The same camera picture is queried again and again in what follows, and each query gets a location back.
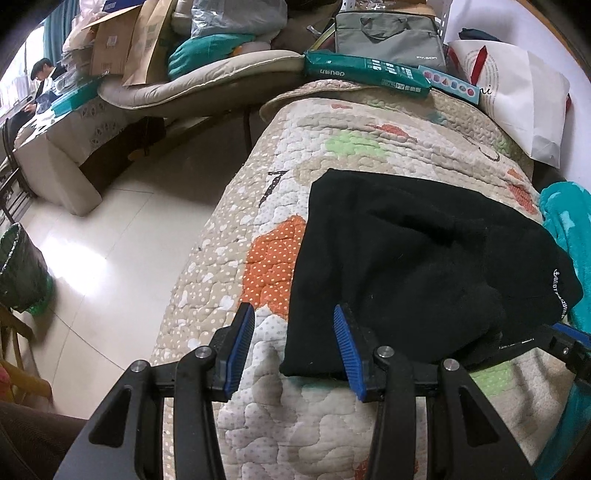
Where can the green wastebasket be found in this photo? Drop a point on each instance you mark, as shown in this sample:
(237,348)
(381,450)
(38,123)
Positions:
(21,272)

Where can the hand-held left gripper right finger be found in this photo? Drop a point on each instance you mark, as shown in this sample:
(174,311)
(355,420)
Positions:
(348,350)

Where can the dark blue cloth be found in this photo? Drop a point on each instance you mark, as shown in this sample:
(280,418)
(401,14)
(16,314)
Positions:
(478,35)

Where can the teal flat package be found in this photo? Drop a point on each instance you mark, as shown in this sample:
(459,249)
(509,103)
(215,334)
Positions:
(76,97)

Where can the green paper ream pack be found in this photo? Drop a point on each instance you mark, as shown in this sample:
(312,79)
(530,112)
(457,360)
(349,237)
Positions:
(360,71)

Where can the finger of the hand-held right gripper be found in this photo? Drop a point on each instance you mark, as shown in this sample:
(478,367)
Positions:
(565,339)

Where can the teal fleece blanket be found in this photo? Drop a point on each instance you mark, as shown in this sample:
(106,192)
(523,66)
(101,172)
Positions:
(563,212)

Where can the cardboard box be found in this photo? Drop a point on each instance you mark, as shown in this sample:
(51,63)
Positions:
(111,46)

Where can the white plastic bag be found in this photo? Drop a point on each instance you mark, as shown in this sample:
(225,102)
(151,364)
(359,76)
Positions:
(81,23)

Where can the black pants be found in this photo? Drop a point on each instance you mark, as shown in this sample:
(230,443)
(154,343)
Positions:
(415,258)

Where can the clear plastic bag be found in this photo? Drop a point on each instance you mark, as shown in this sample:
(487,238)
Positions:
(231,18)

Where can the patterned quilted blanket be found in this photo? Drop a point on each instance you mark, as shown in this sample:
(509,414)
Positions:
(221,258)

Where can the table with beige cloth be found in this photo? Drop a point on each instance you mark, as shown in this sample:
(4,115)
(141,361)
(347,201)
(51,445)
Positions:
(69,152)

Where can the beige cushion pad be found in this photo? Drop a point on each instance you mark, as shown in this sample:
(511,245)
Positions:
(207,83)

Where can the wooden chair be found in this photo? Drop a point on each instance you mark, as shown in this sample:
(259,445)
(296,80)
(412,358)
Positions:
(18,353)

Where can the light blue shapes box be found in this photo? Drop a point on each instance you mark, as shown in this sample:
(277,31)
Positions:
(450,85)

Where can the dark metal chair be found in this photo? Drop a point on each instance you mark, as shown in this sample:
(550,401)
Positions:
(14,184)

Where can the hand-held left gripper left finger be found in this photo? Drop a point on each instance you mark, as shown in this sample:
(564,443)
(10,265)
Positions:
(238,350)

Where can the white paper bag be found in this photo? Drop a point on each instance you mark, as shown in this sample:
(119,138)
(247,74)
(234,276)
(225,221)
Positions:
(521,101)

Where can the person's leg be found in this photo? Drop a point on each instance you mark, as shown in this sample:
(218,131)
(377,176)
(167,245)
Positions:
(32,443)

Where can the teal pillow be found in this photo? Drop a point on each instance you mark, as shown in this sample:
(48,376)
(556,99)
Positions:
(198,53)

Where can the grey laptop bag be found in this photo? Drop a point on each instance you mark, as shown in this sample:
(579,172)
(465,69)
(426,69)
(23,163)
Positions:
(388,46)

